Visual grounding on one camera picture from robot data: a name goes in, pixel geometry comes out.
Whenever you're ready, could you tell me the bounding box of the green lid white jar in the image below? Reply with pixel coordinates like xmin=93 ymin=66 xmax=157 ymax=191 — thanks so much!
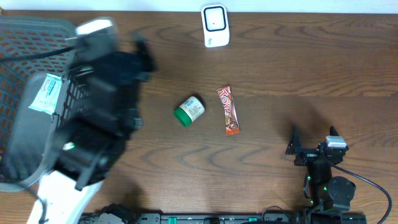
xmin=174 ymin=96 xmax=205 ymax=127

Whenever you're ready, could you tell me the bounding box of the orange chocolate bar wrapper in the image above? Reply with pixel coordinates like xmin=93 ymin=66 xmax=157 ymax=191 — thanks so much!
xmin=217 ymin=85 xmax=240 ymax=136

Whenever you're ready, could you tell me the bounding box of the teal wet wipes pack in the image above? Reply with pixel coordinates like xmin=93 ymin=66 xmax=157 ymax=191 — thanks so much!
xmin=29 ymin=73 xmax=63 ymax=115

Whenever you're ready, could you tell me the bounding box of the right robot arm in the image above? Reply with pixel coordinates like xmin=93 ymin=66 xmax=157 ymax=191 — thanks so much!
xmin=285 ymin=126 xmax=356 ymax=223

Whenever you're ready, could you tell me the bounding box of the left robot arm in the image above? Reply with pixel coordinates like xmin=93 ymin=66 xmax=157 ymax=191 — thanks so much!
xmin=28 ymin=33 xmax=157 ymax=223

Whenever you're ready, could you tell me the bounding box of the white barcode scanner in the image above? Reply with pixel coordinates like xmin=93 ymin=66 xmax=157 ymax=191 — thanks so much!
xmin=201 ymin=4 xmax=230 ymax=48

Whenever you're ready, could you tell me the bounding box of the grey plastic shopping basket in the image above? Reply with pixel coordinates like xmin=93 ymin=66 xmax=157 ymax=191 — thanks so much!
xmin=1 ymin=16 xmax=86 ymax=192

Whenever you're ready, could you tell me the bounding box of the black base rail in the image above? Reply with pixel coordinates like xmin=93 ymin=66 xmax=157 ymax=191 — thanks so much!
xmin=77 ymin=212 xmax=368 ymax=224

